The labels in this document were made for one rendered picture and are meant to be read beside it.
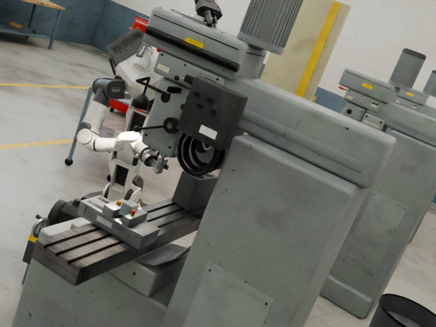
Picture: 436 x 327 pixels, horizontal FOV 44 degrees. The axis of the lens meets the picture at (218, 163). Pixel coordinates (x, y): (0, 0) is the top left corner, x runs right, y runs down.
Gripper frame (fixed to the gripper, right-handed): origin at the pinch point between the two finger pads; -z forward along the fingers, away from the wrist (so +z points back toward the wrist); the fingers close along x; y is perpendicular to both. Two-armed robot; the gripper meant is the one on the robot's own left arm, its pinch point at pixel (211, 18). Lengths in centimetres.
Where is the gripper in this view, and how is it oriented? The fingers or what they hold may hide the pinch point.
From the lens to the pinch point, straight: 239.2
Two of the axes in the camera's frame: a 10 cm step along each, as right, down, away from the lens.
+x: -7.9, -1.3, -6.0
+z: -2.6, -8.1, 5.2
